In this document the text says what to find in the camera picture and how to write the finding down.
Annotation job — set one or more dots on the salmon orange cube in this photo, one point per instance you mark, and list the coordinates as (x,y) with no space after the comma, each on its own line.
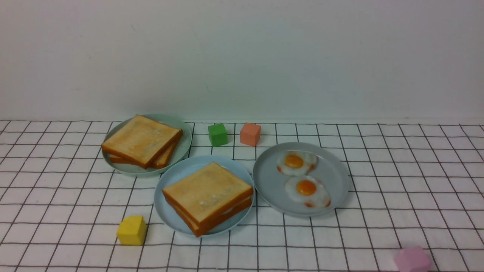
(250,134)

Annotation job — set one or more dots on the green cube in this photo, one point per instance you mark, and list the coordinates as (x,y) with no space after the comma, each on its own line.
(218,135)

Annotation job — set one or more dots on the light blue plate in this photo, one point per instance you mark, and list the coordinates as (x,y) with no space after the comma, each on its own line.
(183,169)

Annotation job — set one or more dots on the grey plate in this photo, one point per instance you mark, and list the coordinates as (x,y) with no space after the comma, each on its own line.
(269,182)

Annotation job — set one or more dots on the pale green plate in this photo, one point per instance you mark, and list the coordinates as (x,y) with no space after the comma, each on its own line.
(180,153)

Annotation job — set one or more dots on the yellow block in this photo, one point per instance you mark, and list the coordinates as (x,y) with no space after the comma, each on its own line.
(132,231)

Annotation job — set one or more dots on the white grid tablecloth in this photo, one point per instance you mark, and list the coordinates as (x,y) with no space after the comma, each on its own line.
(411,185)

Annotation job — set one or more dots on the pink cube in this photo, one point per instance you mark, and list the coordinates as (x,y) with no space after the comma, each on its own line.
(412,259)

